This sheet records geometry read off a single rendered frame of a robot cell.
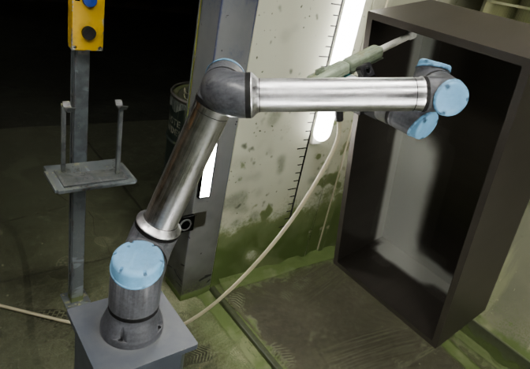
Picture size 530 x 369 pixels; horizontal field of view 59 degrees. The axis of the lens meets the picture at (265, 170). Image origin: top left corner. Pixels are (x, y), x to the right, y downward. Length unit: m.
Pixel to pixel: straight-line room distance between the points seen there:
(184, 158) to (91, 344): 0.61
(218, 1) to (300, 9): 0.42
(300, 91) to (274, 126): 1.20
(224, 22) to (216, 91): 0.86
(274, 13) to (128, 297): 1.34
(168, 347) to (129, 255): 0.31
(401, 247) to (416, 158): 0.51
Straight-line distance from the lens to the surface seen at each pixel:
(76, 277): 2.55
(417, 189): 2.30
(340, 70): 1.56
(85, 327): 1.61
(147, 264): 1.41
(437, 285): 2.40
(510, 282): 2.94
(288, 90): 1.18
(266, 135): 2.36
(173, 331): 1.60
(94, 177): 2.06
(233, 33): 2.06
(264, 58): 2.19
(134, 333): 1.51
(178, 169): 1.40
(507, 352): 2.91
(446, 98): 1.25
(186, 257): 2.48
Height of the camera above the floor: 1.77
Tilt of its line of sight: 25 degrees down
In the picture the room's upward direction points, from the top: 12 degrees clockwise
